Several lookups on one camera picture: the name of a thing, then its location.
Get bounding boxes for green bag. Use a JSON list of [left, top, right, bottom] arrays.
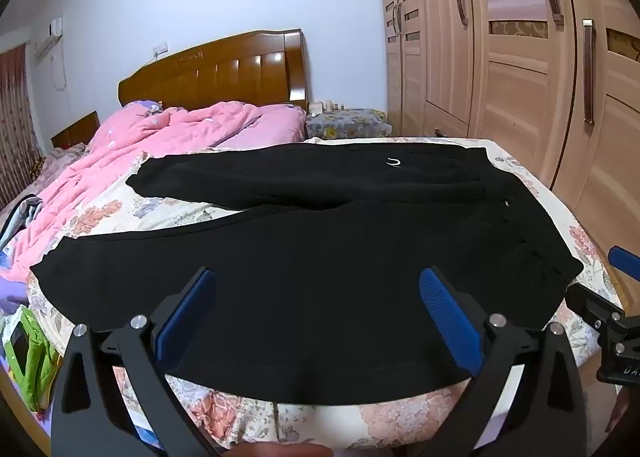
[[2, 307, 63, 413]]

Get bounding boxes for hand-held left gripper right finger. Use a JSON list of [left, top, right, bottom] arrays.
[[417, 265, 589, 457]]

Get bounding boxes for wooden headboard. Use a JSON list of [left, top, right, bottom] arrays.
[[118, 28, 308, 113]]

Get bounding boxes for red patterned curtain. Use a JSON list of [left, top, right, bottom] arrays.
[[0, 44, 43, 210]]

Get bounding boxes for white air conditioner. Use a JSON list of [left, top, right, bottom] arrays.
[[33, 17, 65, 60]]

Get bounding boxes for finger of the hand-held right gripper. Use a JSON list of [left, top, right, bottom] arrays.
[[607, 245, 640, 283], [564, 282, 626, 333]]

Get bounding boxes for floral bed sheet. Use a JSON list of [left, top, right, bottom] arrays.
[[25, 136, 626, 457]]

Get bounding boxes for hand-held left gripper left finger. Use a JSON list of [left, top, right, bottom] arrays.
[[50, 266, 221, 457]]

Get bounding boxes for small bottles on nightstand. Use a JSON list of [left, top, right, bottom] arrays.
[[309, 99, 347, 117]]

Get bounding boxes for nightstand with floral cloth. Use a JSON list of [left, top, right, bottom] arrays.
[[305, 108, 391, 141]]

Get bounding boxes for black pants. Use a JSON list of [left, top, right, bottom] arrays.
[[30, 141, 586, 408]]

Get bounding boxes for pink blanket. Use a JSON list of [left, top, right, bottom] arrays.
[[10, 100, 307, 283]]

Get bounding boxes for wooden wardrobe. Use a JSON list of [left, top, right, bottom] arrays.
[[374, 0, 640, 258]]

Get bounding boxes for dark wooden nightstand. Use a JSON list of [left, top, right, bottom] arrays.
[[50, 110, 99, 149]]

